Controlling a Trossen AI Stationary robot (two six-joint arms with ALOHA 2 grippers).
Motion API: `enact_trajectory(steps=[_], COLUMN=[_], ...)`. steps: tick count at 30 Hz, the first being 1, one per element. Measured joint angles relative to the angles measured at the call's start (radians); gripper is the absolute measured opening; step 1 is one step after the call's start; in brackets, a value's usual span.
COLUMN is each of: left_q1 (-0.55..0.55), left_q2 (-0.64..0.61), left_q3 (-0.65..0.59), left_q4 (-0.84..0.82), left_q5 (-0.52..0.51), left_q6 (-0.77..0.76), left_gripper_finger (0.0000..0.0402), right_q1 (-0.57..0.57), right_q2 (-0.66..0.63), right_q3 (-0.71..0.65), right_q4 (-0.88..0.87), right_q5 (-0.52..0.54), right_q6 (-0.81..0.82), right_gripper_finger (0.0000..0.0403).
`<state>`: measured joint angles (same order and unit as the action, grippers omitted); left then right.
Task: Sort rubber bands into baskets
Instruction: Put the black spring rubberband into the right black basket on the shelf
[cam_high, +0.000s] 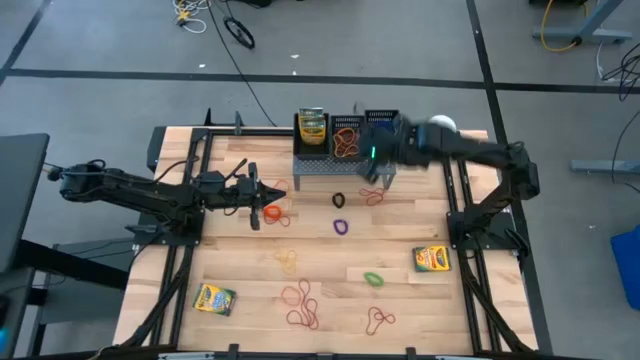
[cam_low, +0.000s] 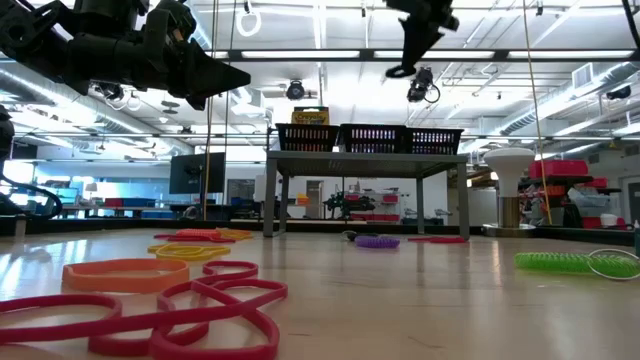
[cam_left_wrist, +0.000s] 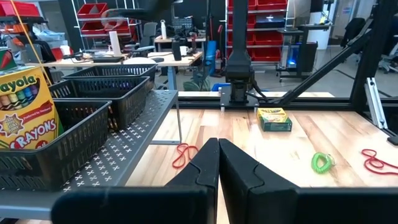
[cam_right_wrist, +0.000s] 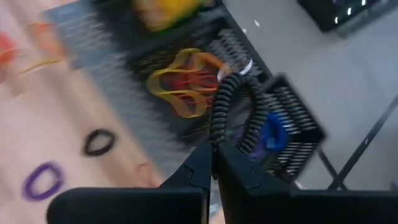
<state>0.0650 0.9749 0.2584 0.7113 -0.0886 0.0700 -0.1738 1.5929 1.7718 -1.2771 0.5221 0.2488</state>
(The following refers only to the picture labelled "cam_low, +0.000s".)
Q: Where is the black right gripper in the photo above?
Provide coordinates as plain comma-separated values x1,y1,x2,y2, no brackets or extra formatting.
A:
384,0,460,69

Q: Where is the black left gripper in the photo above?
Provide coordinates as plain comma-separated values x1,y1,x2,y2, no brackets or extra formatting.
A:
64,0,251,112

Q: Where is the black plastic mesh basket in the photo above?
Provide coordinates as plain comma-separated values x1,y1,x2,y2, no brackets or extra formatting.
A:
404,127,465,156
338,123,409,155
273,123,340,154

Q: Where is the Crayola crayon box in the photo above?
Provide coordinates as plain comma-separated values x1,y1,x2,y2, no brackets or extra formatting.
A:
290,105,331,126

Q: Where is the yellow rubber band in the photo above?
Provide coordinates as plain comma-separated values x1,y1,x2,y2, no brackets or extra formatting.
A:
146,242,233,263
215,227,254,241

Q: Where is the orange rubber band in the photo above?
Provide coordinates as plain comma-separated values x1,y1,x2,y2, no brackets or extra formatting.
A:
61,257,191,294
174,228,222,241

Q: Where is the green coil wristband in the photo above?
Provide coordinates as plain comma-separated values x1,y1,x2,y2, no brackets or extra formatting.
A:
513,248,640,281

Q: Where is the red rubber band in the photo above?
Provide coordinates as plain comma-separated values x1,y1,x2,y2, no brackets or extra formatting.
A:
88,309,281,360
407,235,469,245
0,293,124,346
156,259,290,321
152,232,237,244

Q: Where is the black rig crossbeam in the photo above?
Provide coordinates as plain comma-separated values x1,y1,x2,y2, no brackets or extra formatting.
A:
204,48,640,64

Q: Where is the black computer monitor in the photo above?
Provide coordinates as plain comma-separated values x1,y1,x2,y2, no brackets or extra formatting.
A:
168,152,227,196

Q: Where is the grey perforated metal riser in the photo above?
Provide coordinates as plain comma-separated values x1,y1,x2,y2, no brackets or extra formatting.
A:
263,149,471,240

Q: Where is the white dome on metal cylinder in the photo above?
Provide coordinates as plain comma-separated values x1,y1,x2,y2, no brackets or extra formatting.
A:
482,146,539,239

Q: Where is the white air vent grille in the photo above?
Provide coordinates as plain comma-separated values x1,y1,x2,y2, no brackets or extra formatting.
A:
571,62,595,91

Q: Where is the red storage bin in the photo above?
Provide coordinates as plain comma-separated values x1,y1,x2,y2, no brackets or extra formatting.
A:
528,159,590,180

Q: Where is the purple coil wristband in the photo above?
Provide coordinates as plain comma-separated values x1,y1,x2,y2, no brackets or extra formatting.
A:
353,235,401,250

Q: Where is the black ceiling device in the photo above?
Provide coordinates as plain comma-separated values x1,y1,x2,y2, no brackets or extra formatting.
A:
605,84,633,101

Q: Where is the black rig-mounted camera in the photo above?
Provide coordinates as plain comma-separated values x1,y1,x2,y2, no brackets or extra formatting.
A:
406,66,442,105

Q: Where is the dark hanging cable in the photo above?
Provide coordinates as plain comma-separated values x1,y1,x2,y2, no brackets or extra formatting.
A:
202,0,220,221

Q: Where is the white cable loop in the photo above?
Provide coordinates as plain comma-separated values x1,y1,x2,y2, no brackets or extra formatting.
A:
235,7,263,38

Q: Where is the black overhead camera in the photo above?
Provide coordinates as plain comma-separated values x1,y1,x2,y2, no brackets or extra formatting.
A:
285,79,306,102

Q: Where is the yellow hanging cord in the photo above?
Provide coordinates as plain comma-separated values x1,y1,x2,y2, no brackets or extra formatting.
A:
521,0,553,226

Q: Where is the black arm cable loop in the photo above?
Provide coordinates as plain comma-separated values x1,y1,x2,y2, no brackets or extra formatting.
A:
0,172,65,221

